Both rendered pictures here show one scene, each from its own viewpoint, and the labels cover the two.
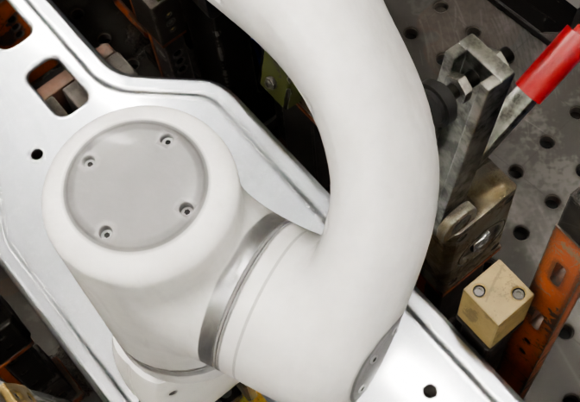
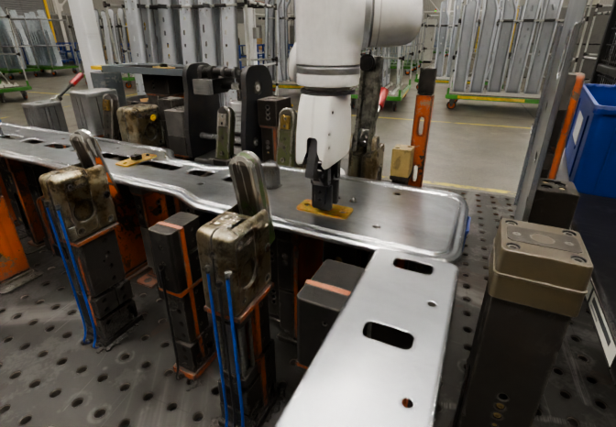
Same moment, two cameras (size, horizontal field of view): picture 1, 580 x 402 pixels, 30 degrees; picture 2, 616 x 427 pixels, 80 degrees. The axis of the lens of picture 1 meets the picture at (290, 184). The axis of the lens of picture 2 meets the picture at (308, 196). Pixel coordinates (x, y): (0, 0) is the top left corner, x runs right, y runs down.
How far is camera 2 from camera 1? 65 cm
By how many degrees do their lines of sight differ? 46
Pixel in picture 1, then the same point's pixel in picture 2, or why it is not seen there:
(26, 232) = (207, 196)
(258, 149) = (289, 169)
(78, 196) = not seen: outside the picture
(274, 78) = (283, 157)
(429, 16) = not seen: hidden behind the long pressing
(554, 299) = (421, 146)
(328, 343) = not seen: outside the picture
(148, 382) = (325, 98)
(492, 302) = (403, 148)
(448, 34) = not seen: hidden behind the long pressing
